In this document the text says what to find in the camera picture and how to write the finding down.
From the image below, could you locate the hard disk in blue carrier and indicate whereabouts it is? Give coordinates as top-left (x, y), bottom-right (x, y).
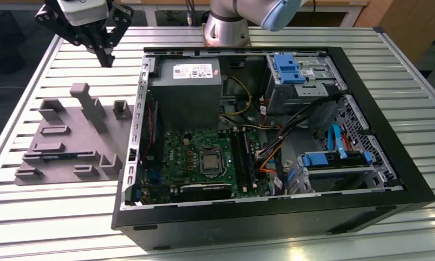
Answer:
top-left (298, 151), bottom-right (372, 172)

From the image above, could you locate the thin wire locking lever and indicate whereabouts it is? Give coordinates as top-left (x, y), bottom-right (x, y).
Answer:
top-left (218, 152), bottom-right (229, 176)

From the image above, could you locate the black graphics card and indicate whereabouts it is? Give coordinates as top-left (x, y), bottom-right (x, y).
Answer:
top-left (169, 182), bottom-right (233, 203)

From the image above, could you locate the blue flat wire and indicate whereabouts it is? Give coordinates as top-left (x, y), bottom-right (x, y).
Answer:
top-left (328, 123), bottom-right (348, 160)

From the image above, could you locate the black cable bundle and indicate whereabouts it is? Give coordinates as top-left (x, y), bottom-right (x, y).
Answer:
top-left (254, 94), bottom-right (348, 164)

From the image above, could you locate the yellow wire bundle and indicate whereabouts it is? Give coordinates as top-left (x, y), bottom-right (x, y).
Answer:
top-left (218, 76), bottom-right (253, 117)

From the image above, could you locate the green RAM stick white label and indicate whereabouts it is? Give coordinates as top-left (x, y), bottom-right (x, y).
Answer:
top-left (38, 153), bottom-right (81, 160)

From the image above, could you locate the orange wire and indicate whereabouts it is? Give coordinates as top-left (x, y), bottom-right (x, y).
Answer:
top-left (258, 148), bottom-right (282, 174)

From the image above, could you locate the blue drive carrier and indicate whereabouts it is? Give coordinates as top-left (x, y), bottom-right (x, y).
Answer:
top-left (273, 54), bottom-right (306, 84)

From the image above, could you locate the black hanging cable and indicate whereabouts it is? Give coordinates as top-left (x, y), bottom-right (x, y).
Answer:
top-left (184, 0), bottom-right (198, 27)

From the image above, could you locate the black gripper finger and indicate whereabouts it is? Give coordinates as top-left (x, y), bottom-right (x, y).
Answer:
top-left (103, 4), bottom-right (134, 68)
top-left (34, 4), bottom-right (107, 67)

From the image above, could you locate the black RAM slot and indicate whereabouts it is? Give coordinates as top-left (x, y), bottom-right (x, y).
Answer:
top-left (229, 127), bottom-right (248, 192)

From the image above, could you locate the silver drive cage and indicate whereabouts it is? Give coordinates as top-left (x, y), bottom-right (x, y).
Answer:
top-left (264, 53), bottom-right (348, 115)

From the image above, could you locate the silver CPU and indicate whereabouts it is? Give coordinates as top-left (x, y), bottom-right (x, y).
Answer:
top-left (201, 156), bottom-right (221, 170)

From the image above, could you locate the black bin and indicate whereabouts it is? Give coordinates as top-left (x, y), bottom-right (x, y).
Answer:
top-left (0, 10), bottom-right (26, 76)

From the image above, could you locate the grey parts rack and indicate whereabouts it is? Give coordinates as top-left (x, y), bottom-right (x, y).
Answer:
top-left (13, 82), bottom-right (135, 187)

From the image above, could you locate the white frame desk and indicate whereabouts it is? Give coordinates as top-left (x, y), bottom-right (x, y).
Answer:
top-left (139, 0), bottom-right (371, 28)

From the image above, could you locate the wooden cabinet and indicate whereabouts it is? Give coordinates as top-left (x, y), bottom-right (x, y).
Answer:
top-left (353, 0), bottom-right (435, 65)

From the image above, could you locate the black PC case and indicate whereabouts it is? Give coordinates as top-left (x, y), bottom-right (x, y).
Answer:
top-left (110, 46), bottom-right (435, 251)

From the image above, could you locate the metal CPU socket cover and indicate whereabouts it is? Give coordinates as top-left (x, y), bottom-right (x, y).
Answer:
top-left (197, 146), bottom-right (228, 177)

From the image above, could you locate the silver disk bay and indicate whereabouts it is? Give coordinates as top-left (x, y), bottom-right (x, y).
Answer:
top-left (298, 164), bottom-right (388, 194)

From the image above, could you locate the grey power supply unit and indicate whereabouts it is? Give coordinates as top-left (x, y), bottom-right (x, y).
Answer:
top-left (149, 57), bottom-right (224, 131)

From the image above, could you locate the RAM stick in slot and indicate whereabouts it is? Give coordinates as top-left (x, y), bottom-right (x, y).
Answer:
top-left (241, 132), bottom-right (257, 188)

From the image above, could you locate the green motherboard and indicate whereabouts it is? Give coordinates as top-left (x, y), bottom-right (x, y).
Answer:
top-left (139, 127), bottom-right (272, 204)

